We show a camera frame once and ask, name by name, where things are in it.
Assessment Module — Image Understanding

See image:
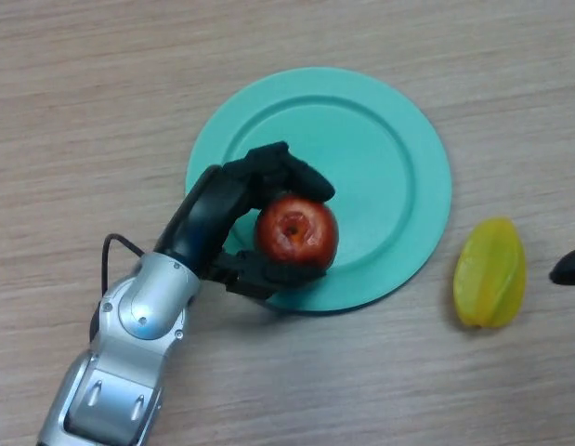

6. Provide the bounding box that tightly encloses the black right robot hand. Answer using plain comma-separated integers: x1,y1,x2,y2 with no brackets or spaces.
548,246,575,286

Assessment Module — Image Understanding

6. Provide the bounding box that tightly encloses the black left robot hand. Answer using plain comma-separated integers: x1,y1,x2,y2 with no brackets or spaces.
152,141,337,300

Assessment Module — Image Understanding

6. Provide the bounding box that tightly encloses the red apple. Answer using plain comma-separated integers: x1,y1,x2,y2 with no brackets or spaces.
254,193,340,269

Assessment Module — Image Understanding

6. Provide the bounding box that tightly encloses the green plastic plate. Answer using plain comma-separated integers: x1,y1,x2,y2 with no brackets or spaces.
185,67,453,316

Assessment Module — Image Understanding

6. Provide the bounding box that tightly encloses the yellow starfruit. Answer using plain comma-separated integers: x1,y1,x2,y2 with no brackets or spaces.
452,216,528,330

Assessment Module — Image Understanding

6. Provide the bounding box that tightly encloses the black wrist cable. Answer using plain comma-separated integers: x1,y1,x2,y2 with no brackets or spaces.
89,233,146,340

